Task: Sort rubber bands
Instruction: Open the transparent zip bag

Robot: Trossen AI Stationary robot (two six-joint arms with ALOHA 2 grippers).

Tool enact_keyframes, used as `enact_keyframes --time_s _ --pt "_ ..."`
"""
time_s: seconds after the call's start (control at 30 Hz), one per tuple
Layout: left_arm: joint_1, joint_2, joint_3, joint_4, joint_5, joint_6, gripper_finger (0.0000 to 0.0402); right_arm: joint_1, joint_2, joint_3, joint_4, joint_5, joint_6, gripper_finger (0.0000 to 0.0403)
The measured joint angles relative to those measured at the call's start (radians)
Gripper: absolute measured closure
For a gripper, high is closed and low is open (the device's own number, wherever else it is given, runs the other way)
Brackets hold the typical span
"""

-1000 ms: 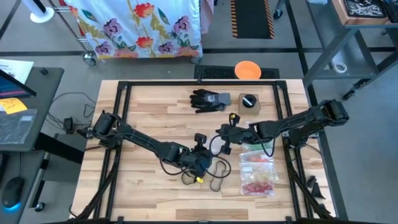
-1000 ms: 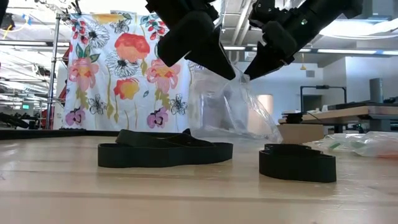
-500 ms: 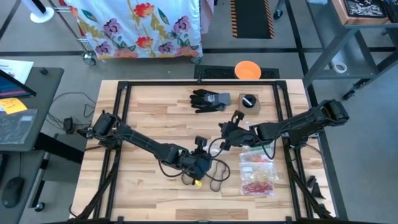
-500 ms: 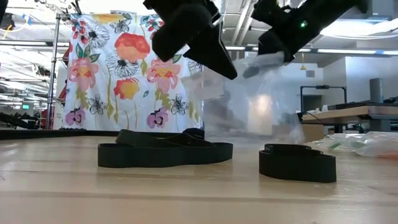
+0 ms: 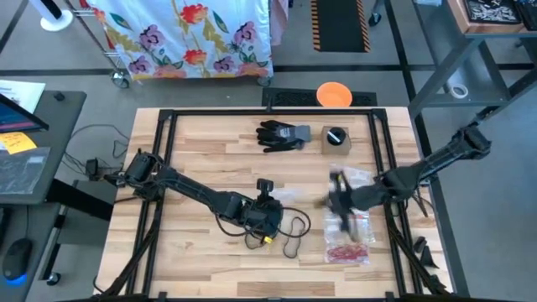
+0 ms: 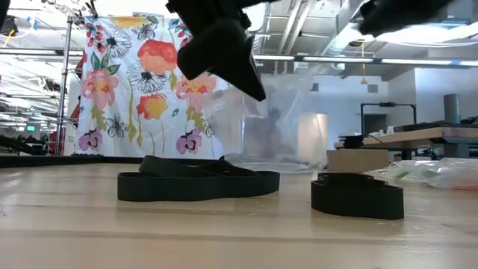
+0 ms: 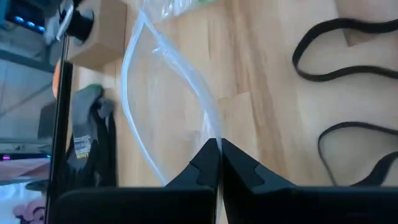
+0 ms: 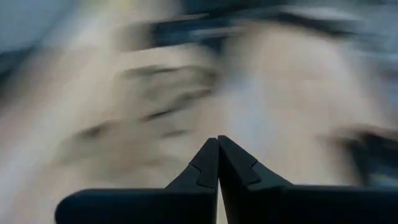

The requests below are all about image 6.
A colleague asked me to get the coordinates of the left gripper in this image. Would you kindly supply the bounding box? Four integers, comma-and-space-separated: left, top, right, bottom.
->
166, 0, 277, 102

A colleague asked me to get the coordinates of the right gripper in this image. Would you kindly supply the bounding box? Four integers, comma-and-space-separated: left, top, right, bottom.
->
358, 0, 455, 38

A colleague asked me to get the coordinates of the wide black rubber band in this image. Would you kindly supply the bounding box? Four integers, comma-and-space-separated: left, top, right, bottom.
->
311, 171, 405, 220
117, 170, 281, 202

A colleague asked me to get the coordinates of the ceiling light strip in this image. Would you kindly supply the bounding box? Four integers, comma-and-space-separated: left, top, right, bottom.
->
380, 57, 455, 65
302, 55, 374, 63

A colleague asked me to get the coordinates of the white door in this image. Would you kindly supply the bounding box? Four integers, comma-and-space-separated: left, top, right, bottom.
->
297, 113, 329, 158

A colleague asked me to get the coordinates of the grey cabinet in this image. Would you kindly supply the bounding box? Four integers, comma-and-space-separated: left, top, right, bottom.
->
443, 93, 461, 124

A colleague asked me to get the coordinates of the wood-topped grey workbench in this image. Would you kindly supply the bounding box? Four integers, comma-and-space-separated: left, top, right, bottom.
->
334, 119, 478, 157

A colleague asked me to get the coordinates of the floral print cloth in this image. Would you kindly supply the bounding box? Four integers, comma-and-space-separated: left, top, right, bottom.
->
74, 14, 247, 158

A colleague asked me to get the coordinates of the small cardboard box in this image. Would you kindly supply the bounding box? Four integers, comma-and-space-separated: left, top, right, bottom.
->
326, 148, 389, 173

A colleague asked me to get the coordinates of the black hanging box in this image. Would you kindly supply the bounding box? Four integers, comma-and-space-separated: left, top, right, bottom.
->
1, 14, 18, 35

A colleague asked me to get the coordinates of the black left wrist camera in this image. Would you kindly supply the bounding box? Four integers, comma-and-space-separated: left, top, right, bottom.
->
177, 18, 250, 81

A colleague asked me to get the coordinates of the silver ventilation duct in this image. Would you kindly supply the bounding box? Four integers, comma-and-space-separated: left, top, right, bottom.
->
324, 0, 478, 53

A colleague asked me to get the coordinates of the yellow ceiling cord reel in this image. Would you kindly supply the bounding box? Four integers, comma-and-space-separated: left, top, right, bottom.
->
354, 37, 369, 85

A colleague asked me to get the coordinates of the black aluminium table frame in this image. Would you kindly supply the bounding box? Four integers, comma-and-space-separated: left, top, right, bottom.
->
0, 153, 329, 169

